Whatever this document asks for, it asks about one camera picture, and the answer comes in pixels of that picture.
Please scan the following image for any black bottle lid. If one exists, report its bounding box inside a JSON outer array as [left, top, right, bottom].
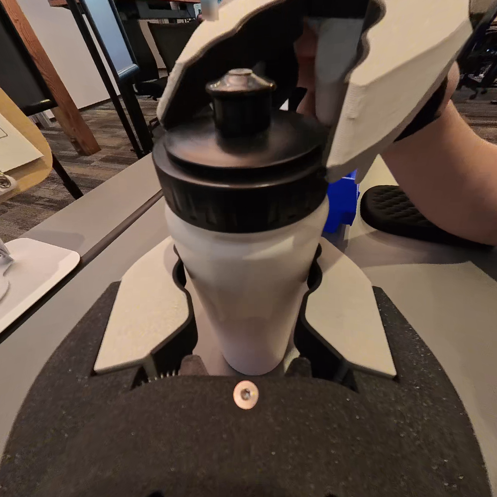
[[151, 69, 331, 233]]

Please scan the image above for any printed instruction sheet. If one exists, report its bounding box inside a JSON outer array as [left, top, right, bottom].
[[0, 113, 45, 173]]

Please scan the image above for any instruction sheet on stand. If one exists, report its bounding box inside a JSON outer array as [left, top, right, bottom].
[[0, 87, 81, 334]]

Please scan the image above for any black metal frame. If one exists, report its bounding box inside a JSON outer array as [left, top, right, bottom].
[[0, 0, 84, 199]]

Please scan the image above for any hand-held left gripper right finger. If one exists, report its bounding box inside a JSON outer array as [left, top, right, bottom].
[[294, 238, 397, 380]]

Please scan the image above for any person's right forearm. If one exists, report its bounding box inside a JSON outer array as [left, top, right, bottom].
[[382, 62, 497, 245]]

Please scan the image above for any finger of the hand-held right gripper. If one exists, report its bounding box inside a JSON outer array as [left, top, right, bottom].
[[324, 0, 484, 184], [156, 0, 305, 130]]

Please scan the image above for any white plastic bottle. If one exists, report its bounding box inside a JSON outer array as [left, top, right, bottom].
[[164, 196, 331, 376]]

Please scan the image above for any black mesh office chair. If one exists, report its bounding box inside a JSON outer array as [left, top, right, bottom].
[[148, 19, 202, 74]]

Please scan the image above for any blue plastic storage bin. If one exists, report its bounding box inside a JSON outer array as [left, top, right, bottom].
[[323, 169, 361, 234]]

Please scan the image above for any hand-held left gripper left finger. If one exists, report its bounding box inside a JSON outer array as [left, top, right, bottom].
[[93, 237, 199, 375]]

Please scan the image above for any wooden table leg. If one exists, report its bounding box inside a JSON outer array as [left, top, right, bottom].
[[2, 0, 102, 157]]

